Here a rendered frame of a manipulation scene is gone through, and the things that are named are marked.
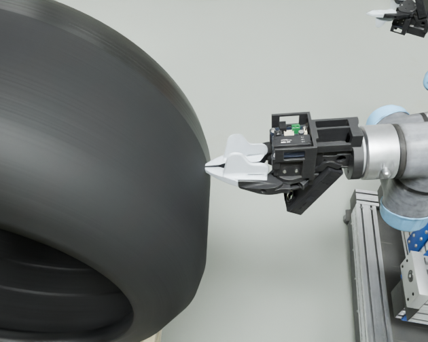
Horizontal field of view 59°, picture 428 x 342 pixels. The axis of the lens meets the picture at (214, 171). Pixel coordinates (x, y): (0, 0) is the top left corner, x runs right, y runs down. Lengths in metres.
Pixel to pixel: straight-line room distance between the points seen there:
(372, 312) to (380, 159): 1.16
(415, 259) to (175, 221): 0.92
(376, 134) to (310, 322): 1.35
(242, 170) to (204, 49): 2.76
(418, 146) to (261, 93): 2.30
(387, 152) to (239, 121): 2.04
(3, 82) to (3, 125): 0.05
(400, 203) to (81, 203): 0.45
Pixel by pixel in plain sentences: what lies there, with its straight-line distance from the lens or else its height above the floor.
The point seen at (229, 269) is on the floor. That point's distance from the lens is 1.85.
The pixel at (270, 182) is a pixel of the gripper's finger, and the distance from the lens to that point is 0.52.
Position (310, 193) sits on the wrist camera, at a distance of 0.57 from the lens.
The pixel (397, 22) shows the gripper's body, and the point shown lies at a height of 1.02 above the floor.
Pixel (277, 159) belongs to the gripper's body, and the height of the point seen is 1.30.
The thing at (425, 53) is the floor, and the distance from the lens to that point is 3.64.
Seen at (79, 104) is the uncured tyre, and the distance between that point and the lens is 0.39.
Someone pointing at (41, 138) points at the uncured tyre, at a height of 1.42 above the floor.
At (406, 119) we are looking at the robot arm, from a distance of 0.72.
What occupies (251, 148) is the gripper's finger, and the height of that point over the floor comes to 1.26.
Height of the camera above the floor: 1.64
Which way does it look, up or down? 48 degrees down
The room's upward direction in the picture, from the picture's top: straight up
